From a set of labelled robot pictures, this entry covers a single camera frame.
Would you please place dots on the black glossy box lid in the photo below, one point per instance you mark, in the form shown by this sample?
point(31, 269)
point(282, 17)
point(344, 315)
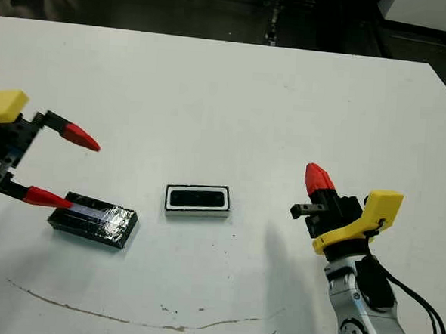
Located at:
point(98, 227)

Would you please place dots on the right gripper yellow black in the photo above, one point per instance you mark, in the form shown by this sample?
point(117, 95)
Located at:
point(379, 210)

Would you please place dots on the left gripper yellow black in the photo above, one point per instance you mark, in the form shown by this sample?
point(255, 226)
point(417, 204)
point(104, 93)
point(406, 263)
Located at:
point(7, 104)

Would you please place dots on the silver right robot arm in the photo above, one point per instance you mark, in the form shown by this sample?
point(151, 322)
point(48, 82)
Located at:
point(364, 327)

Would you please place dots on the white camera box base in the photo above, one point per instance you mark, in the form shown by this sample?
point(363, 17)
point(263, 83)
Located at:
point(197, 215)

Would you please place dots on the white cabinet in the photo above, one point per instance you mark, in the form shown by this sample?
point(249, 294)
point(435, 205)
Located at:
point(425, 11)

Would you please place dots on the small black camera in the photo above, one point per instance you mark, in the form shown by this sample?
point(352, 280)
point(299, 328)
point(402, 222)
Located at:
point(196, 198)

